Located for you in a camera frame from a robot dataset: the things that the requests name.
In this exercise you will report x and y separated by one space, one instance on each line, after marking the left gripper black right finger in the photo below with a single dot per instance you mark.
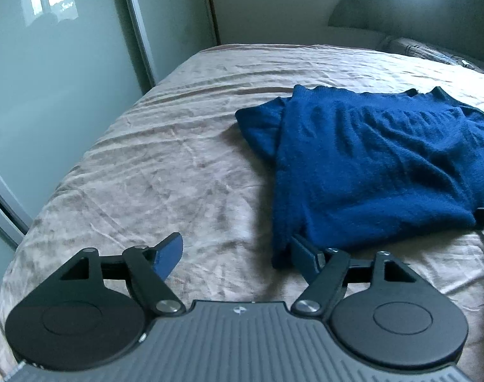
324 272

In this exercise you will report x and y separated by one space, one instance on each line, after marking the patterned pillow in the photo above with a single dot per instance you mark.
421 50

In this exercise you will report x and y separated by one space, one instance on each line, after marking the beige wrinkled bed sheet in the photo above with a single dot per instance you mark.
176 161

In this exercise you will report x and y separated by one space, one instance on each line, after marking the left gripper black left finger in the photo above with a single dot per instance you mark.
148 268

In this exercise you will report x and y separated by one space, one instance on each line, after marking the dark blue knit sweater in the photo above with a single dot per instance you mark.
354 170

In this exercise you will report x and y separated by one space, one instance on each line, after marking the glass sliding wardrobe door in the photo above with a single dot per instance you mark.
68 69

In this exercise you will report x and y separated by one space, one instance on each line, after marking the dark upholstered headboard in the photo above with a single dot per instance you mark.
454 24

